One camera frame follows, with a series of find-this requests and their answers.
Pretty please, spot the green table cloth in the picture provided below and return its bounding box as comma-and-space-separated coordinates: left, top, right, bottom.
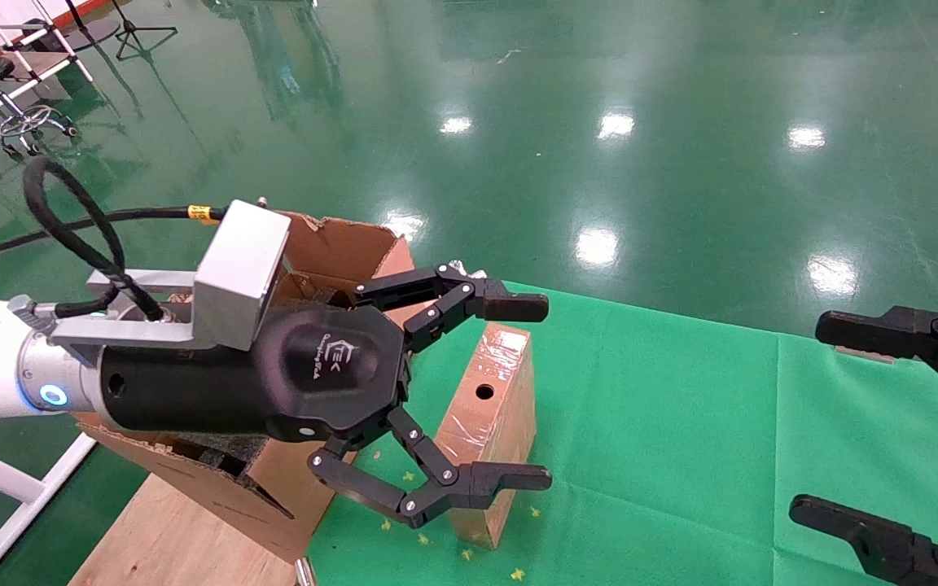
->
306, 277, 938, 586

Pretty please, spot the black round base stand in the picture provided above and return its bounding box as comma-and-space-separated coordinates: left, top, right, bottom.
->
29, 0, 121, 51

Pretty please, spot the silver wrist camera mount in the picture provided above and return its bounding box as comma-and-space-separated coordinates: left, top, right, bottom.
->
50, 199, 291, 367

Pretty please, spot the small cardboard box with hole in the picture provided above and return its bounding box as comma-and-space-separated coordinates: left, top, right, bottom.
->
434, 323, 537, 550

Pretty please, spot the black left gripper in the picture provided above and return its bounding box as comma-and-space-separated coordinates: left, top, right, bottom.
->
99, 265, 553, 530

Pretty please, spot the black cable with yellow label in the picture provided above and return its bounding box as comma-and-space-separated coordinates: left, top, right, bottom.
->
0, 156, 230, 322

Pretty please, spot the black foam block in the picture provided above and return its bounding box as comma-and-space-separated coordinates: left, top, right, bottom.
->
169, 431, 270, 481

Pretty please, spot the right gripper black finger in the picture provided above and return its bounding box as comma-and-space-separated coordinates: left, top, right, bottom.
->
789, 494, 938, 586
815, 303, 938, 412

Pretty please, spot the large open cardboard carton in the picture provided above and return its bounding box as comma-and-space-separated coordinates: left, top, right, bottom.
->
74, 210, 437, 566

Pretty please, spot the black tripod stand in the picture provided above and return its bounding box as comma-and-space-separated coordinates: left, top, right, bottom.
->
111, 0, 179, 62

